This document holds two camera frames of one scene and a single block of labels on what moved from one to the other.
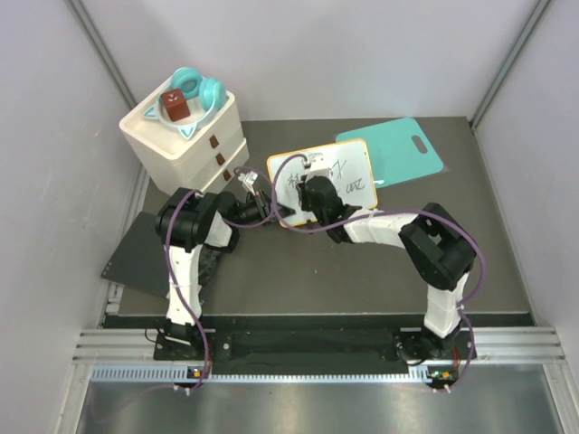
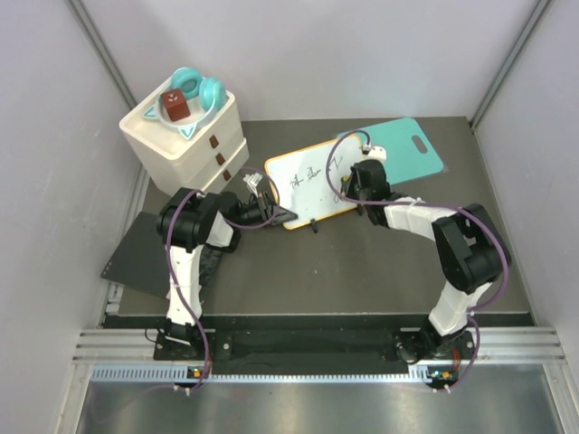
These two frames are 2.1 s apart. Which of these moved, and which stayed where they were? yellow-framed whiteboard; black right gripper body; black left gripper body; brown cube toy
Moved: black right gripper body
Stayed: yellow-framed whiteboard; black left gripper body; brown cube toy
